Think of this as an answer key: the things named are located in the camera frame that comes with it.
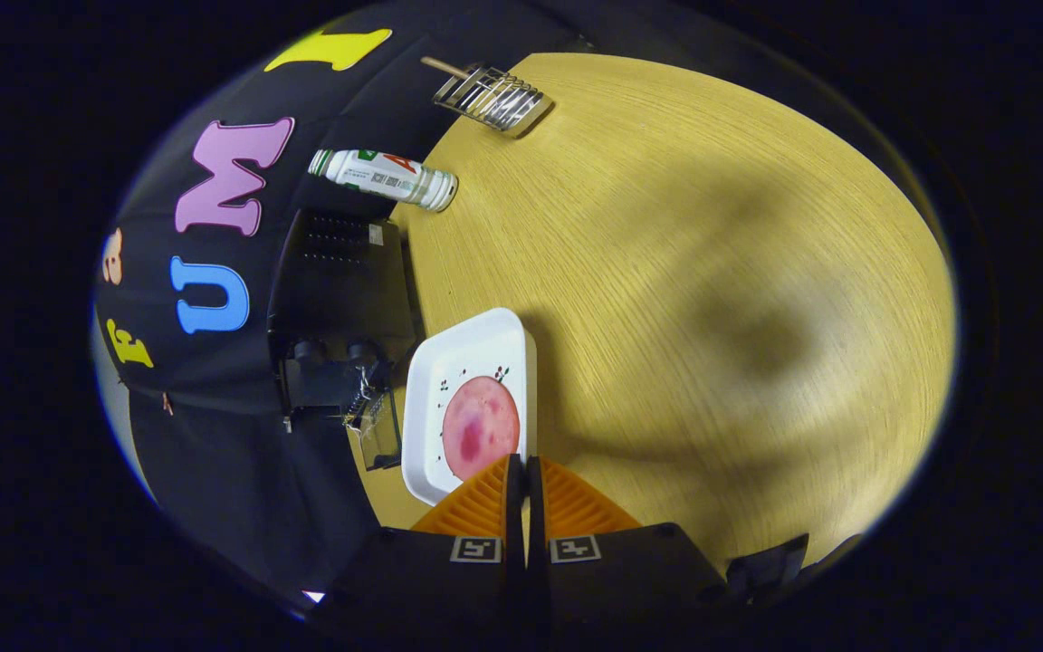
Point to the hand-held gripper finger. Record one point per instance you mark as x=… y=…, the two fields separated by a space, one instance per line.
x=534 y=507
x=514 y=507

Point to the white square plate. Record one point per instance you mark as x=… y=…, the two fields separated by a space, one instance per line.
x=476 y=349

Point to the pink round ham slice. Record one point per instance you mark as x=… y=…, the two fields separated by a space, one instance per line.
x=481 y=421

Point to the white drink bottle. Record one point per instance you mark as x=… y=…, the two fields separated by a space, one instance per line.
x=386 y=177

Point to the wooden stick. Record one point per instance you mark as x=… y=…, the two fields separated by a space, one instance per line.
x=440 y=65

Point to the black toaster oven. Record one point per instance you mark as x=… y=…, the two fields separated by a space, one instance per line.
x=340 y=272

